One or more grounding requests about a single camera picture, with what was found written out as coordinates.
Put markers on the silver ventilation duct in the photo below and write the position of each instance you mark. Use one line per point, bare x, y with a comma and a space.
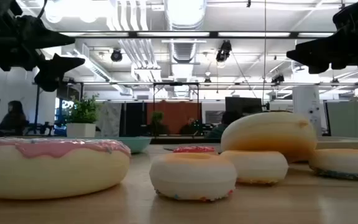
185, 14

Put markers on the pale green partition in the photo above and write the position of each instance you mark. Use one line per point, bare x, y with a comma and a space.
350, 118

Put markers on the small green plant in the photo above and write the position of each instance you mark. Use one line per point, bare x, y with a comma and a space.
157, 119

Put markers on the black ceiling spot lamp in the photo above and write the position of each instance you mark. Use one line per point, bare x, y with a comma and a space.
278, 78
224, 51
207, 80
116, 55

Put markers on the teal bowl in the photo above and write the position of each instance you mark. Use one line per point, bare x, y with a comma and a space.
138, 144

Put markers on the small donut with blue sprinkles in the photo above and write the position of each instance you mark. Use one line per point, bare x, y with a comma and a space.
346, 161

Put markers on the black monitor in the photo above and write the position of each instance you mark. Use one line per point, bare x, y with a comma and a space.
244, 105

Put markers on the orange partition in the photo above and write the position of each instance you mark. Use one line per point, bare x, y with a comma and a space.
174, 115

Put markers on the person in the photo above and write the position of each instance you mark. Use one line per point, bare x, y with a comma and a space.
12, 119
189, 127
225, 123

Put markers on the black partition panel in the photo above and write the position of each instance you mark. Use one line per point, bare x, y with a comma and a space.
134, 118

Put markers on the white column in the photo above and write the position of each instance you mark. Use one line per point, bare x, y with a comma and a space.
306, 105

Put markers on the small donut with yellow sprinkles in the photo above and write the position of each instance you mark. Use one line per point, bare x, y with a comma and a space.
259, 166

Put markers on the green plant in white pot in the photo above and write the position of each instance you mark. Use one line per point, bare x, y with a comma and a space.
82, 118

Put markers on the small red frosted donut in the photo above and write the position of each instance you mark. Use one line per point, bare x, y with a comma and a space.
194, 149

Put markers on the large pink frosted donut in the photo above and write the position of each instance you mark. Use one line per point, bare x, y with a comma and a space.
54, 174

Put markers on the cream bowl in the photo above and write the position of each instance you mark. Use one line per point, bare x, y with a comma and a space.
343, 143

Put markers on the small donut with rainbow sprinkles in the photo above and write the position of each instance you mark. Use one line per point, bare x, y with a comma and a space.
193, 177

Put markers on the grey patterned panel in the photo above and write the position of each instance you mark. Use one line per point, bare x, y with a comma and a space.
109, 116

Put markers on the black overhead beam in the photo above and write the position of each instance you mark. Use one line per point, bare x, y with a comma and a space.
213, 34

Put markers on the large chocolate drizzled donut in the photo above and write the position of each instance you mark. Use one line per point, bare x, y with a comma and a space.
269, 133

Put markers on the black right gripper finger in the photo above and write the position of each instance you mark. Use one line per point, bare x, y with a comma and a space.
312, 56

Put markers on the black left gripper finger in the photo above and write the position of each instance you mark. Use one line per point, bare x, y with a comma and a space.
54, 71
45, 35

